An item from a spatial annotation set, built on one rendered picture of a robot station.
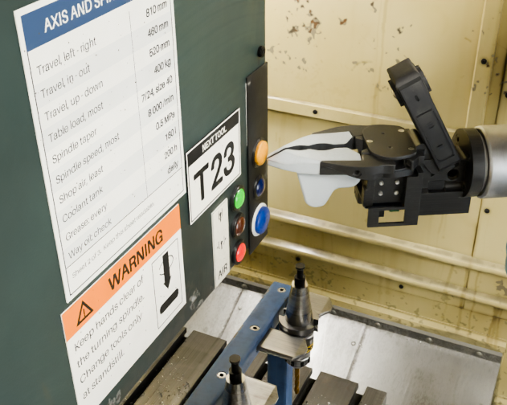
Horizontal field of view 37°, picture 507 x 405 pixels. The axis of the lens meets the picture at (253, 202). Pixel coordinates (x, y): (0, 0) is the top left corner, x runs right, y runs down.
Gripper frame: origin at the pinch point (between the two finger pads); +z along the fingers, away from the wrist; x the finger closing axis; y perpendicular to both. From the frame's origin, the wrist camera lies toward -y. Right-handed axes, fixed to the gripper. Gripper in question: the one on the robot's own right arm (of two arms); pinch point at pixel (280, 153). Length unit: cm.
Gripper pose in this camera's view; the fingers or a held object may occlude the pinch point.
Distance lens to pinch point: 74.9
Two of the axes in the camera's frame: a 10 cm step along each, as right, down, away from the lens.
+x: -0.8, -5.3, 8.5
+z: -10.0, 0.5, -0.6
